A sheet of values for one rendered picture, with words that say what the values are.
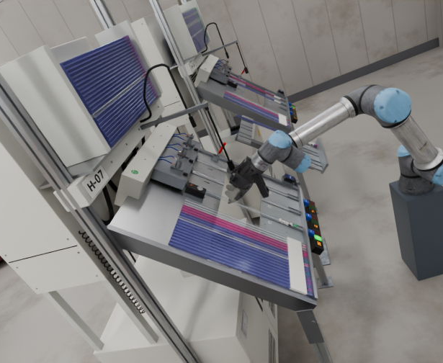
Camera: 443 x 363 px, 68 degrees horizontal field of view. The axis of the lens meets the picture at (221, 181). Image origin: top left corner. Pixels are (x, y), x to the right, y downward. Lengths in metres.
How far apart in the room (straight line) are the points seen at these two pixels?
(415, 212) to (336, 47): 3.59
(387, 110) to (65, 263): 1.23
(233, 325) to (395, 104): 1.00
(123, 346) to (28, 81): 1.07
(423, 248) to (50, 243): 1.70
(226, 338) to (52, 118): 0.95
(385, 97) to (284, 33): 3.65
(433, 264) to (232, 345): 1.19
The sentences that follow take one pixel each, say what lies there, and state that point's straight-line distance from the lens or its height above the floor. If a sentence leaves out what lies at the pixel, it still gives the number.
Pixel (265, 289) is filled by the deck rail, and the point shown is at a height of 0.83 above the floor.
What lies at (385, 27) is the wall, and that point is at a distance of 5.32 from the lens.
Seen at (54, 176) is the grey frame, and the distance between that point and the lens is 0.97.
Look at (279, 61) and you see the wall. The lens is 4.92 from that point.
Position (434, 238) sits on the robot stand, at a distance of 1.98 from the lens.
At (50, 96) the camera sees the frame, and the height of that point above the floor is 1.59.
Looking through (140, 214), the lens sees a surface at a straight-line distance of 1.15.
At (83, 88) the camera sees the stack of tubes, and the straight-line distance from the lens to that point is 1.08.
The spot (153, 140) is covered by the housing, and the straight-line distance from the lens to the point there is 1.41.
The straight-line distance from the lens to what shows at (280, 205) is 1.51.
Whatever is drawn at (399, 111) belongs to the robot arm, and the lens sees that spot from 1.36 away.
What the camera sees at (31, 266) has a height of 1.13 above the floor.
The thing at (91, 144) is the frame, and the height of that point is 1.43.
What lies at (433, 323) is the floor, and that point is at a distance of 2.00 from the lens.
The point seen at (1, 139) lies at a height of 1.55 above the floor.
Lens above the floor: 1.64
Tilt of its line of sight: 27 degrees down
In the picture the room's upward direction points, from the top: 24 degrees counter-clockwise
